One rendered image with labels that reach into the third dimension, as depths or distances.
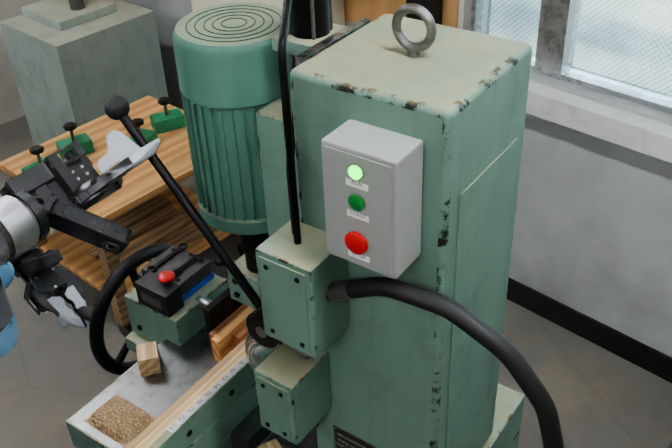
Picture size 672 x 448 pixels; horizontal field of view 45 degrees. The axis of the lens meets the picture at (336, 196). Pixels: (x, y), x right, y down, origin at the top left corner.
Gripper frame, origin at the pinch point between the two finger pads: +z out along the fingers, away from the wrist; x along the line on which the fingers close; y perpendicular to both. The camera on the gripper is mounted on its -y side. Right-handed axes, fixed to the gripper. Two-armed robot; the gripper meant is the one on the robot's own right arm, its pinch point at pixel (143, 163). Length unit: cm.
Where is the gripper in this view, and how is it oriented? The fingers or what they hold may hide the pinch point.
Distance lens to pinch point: 124.1
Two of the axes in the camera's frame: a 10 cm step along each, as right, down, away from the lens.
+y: -5.9, -8.0, -0.6
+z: 5.7, -4.7, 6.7
